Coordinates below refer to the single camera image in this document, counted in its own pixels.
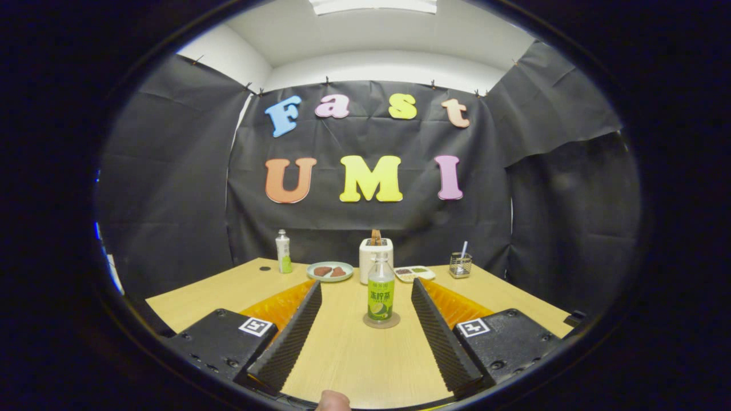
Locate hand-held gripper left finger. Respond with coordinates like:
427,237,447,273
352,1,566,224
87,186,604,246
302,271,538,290
166,279,323,398

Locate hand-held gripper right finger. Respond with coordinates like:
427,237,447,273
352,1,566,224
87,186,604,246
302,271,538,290
411,277,564,400

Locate round brown coaster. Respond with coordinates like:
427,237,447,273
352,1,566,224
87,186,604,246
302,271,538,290
363,311,401,329

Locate green label juice bottle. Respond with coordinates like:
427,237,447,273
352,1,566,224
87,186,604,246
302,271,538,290
367,251,396,322

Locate white and green bottle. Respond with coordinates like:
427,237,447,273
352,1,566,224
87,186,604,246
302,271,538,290
275,229,292,274

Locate wooden table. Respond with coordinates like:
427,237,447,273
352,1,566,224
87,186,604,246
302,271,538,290
146,258,575,409

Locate white divided food tray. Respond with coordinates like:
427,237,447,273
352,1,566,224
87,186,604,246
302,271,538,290
394,265,436,283

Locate pale green plate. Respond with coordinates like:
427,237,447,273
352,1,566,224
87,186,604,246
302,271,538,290
307,261,354,283

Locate white toaster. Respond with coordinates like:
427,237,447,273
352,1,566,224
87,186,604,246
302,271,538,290
359,238,394,285

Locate white device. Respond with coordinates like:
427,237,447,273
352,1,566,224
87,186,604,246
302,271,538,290
106,254,125,295

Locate ceiling light panel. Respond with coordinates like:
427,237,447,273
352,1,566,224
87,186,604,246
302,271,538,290
308,0,438,15

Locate wire mesh holder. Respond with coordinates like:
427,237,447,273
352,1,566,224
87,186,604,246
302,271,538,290
449,253,473,279

